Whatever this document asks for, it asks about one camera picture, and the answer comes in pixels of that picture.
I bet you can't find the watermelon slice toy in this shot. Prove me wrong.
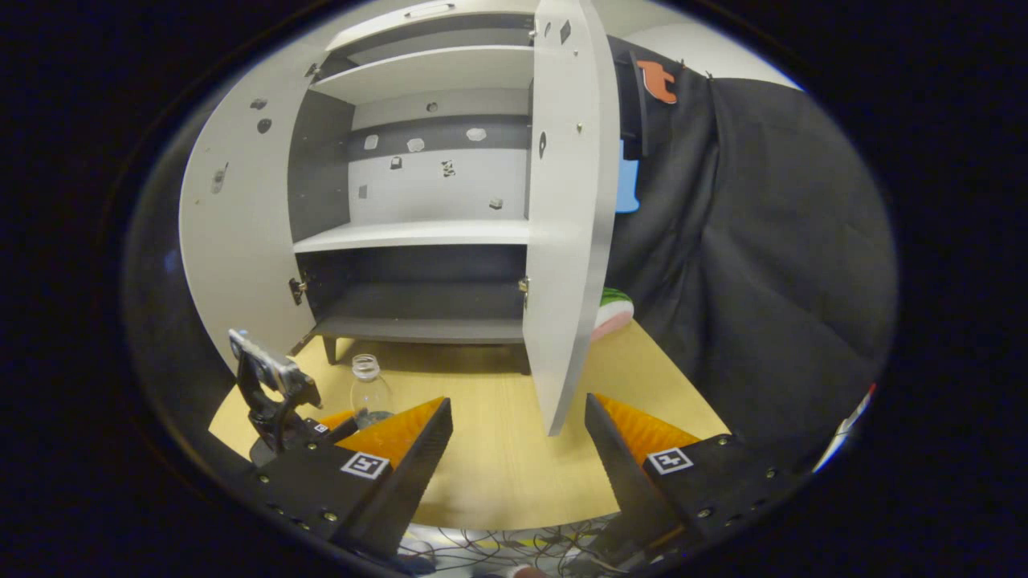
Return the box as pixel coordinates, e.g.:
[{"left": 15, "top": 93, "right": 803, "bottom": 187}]
[{"left": 590, "top": 287, "right": 635, "bottom": 343}]

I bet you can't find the white cabinet drawer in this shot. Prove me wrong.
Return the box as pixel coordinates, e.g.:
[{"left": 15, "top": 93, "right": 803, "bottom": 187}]
[{"left": 325, "top": 0, "right": 539, "bottom": 53}]

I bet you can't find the white cabinet door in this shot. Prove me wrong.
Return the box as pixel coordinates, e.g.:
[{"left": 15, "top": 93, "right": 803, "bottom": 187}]
[
  {"left": 522, "top": 0, "right": 621, "bottom": 437},
  {"left": 178, "top": 40, "right": 338, "bottom": 374}
]

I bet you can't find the clear plastic bottle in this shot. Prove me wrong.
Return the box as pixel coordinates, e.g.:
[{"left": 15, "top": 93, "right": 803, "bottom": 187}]
[{"left": 350, "top": 354, "right": 396, "bottom": 430}]

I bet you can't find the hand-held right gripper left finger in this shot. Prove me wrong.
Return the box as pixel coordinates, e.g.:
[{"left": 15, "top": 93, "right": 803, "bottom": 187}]
[{"left": 249, "top": 397, "right": 455, "bottom": 563}]

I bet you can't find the white cabinet shelf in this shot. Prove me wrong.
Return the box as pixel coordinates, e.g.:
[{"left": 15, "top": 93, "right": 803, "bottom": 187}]
[
  {"left": 309, "top": 46, "right": 535, "bottom": 105},
  {"left": 293, "top": 219, "right": 531, "bottom": 254}
]

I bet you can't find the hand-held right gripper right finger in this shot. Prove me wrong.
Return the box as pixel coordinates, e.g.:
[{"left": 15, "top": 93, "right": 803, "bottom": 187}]
[{"left": 584, "top": 393, "right": 804, "bottom": 563}]

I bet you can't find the tangle of cables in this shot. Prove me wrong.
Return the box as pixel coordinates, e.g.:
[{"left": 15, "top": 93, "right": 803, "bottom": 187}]
[{"left": 398, "top": 520, "right": 621, "bottom": 578}]

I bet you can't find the white grey cabinet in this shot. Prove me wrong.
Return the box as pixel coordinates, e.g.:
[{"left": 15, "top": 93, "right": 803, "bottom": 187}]
[{"left": 178, "top": 0, "right": 621, "bottom": 438}]

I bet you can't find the black backdrop cloth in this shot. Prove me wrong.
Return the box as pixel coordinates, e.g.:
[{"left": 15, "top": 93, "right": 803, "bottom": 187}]
[{"left": 124, "top": 36, "right": 899, "bottom": 474}]

